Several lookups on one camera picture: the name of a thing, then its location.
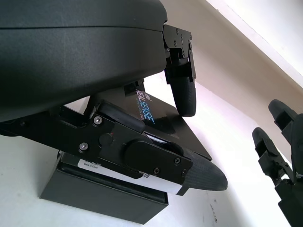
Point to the black box with label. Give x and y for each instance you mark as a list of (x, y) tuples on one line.
[(165, 125)]

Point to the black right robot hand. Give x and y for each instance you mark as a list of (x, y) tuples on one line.
[(284, 160)]

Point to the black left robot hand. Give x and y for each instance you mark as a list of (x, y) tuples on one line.
[(71, 52)]

